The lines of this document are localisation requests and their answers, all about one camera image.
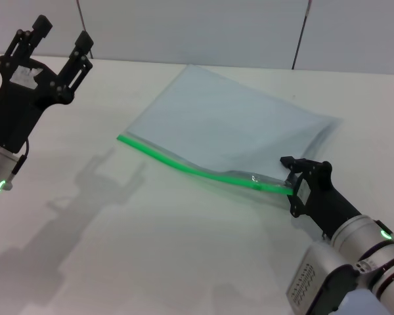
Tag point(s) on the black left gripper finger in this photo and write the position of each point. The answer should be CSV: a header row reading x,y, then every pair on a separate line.
x,y
42,25
84,42

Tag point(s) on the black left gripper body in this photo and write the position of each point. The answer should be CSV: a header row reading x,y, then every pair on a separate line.
x,y
14,108

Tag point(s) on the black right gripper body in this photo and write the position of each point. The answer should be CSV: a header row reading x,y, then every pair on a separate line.
x,y
325,203

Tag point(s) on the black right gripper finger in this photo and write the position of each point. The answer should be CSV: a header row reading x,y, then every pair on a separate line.
x,y
292,205
298,164

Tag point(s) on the green zipper slider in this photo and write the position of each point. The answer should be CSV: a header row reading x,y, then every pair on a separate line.
x,y
256,186

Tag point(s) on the clear green-zip document bag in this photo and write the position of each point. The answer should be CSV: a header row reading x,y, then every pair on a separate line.
x,y
223,124

